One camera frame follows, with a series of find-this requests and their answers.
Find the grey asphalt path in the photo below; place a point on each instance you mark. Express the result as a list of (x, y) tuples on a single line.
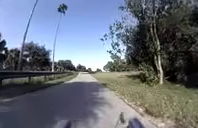
[(77, 100)]

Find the tall palm tree with crown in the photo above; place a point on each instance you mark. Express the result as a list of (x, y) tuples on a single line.
[(56, 36)]

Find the row of dark trees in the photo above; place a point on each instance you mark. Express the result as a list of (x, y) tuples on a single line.
[(37, 56)]

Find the grass strip with weeds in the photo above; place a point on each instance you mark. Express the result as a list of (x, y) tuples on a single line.
[(37, 84)]

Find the wide grass verge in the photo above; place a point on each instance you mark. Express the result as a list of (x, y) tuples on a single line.
[(157, 96)]

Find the pale gravel strip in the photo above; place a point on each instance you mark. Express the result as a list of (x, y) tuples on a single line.
[(143, 114)]

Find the stand of tall trees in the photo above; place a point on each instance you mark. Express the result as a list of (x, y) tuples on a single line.
[(173, 40)]

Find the leaning palm trunk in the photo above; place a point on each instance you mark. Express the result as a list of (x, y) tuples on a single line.
[(27, 33)]

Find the metal guardrail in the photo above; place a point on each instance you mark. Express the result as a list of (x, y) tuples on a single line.
[(13, 74)]

